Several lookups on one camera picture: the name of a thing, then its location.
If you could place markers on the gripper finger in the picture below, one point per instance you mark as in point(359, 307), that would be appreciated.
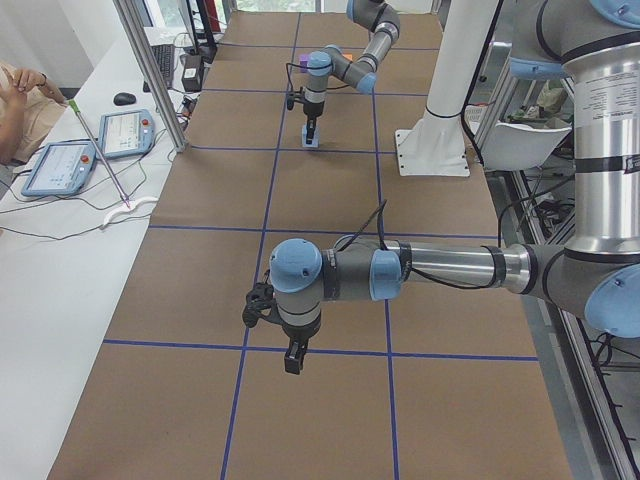
point(308, 130)
point(301, 352)
point(314, 129)
point(292, 358)

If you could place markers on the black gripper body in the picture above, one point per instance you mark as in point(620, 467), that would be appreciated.
point(295, 334)
point(312, 109)

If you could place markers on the light blue foam block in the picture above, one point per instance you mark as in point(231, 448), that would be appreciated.
point(309, 144)

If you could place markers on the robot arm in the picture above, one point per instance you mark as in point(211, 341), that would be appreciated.
point(594, 276)
point(379, 18)

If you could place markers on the person's hands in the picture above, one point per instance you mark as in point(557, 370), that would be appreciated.
point(20, 82)

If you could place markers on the black power adapter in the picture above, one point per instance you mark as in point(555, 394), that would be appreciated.
point(192, 75)

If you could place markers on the black keyboard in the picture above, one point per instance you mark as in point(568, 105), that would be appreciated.
point(164, 57)

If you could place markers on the white curved plastic piece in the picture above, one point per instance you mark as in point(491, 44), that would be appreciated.
point(126, 208)

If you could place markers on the far teach pendant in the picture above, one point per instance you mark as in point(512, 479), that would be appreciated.
point(125, 134)

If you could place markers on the teach pendant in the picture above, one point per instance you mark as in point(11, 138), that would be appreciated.
point(61, 169)
point(125, 134)

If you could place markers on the black computer mouse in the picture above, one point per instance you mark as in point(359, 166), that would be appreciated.
point(124, 99)

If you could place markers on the green tipped metal rod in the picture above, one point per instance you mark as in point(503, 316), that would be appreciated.
point(124, 197)

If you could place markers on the near teach pendant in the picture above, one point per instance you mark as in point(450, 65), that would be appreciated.
point(61, 169)

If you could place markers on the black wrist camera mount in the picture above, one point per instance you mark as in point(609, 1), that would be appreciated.
point(260, 304)

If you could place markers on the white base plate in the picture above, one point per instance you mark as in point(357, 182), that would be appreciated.
point(427, 152)

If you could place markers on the white camera stand column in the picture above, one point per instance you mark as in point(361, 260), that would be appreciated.
point(465, 33)

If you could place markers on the aluminium frame post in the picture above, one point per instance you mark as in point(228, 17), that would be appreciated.
point(132, 24)

